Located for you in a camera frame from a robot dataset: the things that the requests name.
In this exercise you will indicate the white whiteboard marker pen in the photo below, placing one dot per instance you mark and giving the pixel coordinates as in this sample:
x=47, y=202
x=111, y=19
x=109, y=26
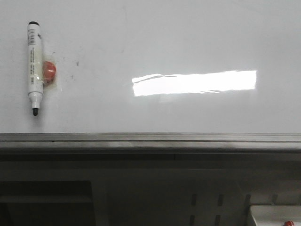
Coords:
x=35, y=66

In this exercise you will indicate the white whiteboard with aluminium frame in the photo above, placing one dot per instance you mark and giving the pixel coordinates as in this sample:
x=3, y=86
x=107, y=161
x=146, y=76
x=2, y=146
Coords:
x=155, y=74

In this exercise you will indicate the white box with red button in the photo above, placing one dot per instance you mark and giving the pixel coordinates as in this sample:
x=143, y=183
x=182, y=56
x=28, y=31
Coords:
x=283, y=215

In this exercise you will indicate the orange magnet taped to marker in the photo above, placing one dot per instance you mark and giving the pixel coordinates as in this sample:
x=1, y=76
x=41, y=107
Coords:
x=49, y=72

